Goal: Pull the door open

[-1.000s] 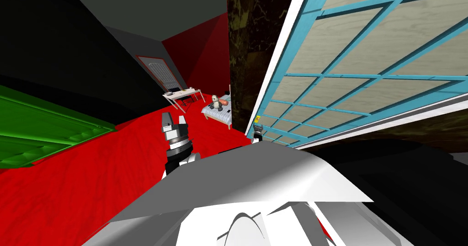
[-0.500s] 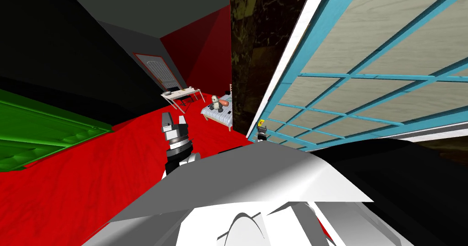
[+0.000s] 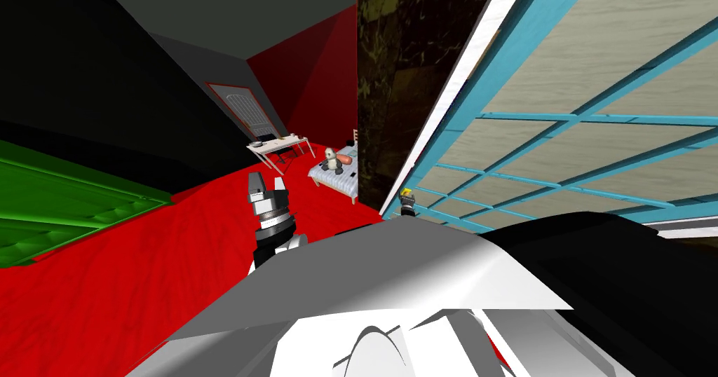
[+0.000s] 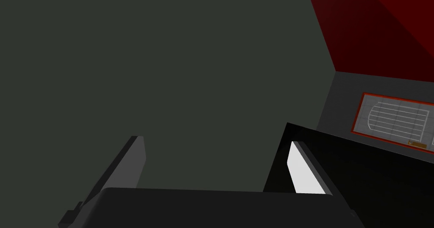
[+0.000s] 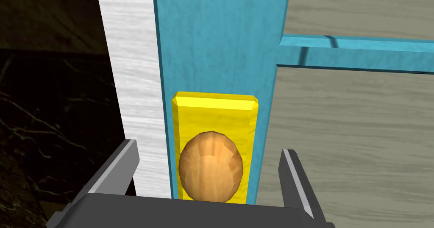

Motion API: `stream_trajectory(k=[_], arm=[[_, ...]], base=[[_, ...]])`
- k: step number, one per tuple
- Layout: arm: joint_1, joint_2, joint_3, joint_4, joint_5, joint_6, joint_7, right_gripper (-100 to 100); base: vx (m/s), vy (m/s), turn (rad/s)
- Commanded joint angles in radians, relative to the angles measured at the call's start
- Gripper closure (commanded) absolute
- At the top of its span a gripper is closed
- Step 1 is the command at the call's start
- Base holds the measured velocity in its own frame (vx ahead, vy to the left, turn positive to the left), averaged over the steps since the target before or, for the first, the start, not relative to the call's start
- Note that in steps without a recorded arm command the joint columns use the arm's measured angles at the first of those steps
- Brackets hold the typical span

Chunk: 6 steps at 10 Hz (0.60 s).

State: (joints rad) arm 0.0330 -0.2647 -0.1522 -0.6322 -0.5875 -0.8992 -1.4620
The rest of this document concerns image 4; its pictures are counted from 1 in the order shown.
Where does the red framed wall picture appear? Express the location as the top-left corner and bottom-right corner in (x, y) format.
(351, 92), (434, 155)

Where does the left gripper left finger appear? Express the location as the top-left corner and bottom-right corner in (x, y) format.
(81, 136), (147, 206)

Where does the black cabinet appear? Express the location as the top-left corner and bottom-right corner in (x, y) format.
(262, 122), (434, 228)

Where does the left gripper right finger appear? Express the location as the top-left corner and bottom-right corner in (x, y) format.
(287, 140), (334, 196)

